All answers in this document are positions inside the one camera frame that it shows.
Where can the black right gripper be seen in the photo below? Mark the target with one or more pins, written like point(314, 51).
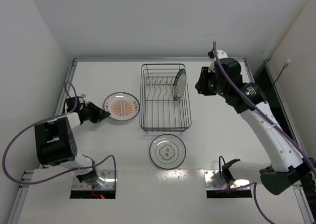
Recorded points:
point(204, 81)

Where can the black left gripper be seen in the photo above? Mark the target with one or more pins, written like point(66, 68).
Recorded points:
point(94, 113)

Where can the orange sunburst plate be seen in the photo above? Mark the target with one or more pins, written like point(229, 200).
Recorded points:
point(122, 106)

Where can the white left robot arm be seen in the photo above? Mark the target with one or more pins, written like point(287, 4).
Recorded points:
point(55, 142)

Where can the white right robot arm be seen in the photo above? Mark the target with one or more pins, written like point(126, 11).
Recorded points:
point(288, 164)

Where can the white plate thin green rim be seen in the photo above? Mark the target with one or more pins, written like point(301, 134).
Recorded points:
point(167, 152)

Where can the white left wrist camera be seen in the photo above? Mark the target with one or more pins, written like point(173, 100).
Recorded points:
point(82, 97)

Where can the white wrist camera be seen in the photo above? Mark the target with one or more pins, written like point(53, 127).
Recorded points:
point(211, 54)
point(82, 97)

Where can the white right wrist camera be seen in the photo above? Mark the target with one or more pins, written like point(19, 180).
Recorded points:
point(211, 54)

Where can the grey wire dish rack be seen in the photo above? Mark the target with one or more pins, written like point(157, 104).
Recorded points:
point(159, 112)

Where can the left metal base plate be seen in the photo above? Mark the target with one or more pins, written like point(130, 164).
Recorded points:
point(106, 182)

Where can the metal base plate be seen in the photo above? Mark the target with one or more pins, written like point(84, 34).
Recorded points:
point(106, 182)
point(212, 179)

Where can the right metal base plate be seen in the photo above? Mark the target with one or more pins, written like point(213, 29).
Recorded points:
point(212, 179)

